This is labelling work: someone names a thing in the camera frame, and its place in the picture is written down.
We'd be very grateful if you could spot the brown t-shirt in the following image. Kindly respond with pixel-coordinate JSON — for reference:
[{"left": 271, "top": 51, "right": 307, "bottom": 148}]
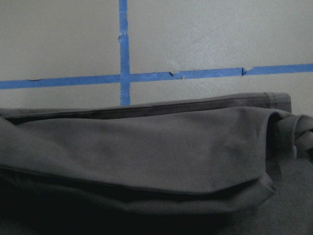
[{"left": 0, "top": 93, "right": 313, "bottom": 235}]

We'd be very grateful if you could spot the vertical blue tape strip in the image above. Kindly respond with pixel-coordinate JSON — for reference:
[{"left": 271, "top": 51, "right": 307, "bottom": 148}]
[{"left": 118, "top": 0, "right": 131, "bottom": 106}]

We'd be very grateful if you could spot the horizontal blue tape strip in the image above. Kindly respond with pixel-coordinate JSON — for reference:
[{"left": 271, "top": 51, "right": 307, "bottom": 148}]
[{"left": 0, "top": 64, "right": 313, "bottom": 90}]

